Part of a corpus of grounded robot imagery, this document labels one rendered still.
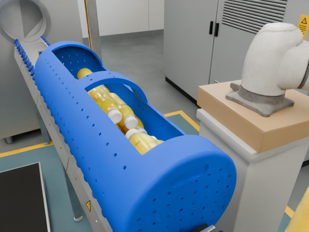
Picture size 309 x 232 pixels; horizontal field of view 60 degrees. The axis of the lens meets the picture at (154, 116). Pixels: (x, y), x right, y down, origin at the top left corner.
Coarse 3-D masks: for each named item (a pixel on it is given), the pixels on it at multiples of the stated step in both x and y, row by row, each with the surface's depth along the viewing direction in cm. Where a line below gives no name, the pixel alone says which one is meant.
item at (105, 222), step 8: (16, 48) 207; (24, 64) 176; (32, 64) 166; (32, 80) 154; (40, 96) 136; (48, 112) 123; (56, 128) 112; (64, 144) 102; (72, 160) 94; (80, 176) 87; (88, 184) 83; (88, 192) 82; (96, 200) 78; (96, 208) 77; (104, 224) 72
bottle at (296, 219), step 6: (306, 192) 34; (306, 198) 34; (300, 204) 36; (306, 204) 34; (300, 210) 35; (306, 210) 34; (294, 216) 37; (300, 216) 35; (306, 216) 34; (294, 222) 36; (300, 222) 35; (306, 222) 34; (288, 228) 38; (294, 228) 36; (300, 228) 35; (306, 228) 34
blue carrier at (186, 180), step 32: (64, 64) 115; (96, 64) 123; (64, 96) 79; (128, 96) 101; (64, 128) 75; (96, 128) 61; (160, 128) 84; (96, 160) 57; (128, 160) 51; (160, 160) 47; (192, 160) 47; (224, 160) 53; (96, 192) 57; (128, 192) 47; (160, 192) 47; (192, 192) 52; (224, 192) 59; (128, 224) 46; (160, 224) 51; (192, 224) 58
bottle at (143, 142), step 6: (138, 132) 68; (132, 138) 65; (138, 138) 64; (144, 138) 63; (150, 138) 64; (132, 144) 64; (138, 144) 62; (144, 144) 62; (150, 144) 61; (156, 144) 62; (138, 150) 61; (144, 150) 60
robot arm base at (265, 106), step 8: (232, 88) 106; (240, 88) 96; (232, 96) 98; (240, 96) 96; (248, 96) 93; (256, 96) 91; (264, 96) 90; (272, 96) 89; (280, 96) 90; (240, 104) 95; (248, 104) 93; (256, 104) 91; (264, 104) 91; (272, 104) 91; (280, 104) 92; (288, 104) 95; (256, 112) 91; (264, 112) 88; (272, 112) 90
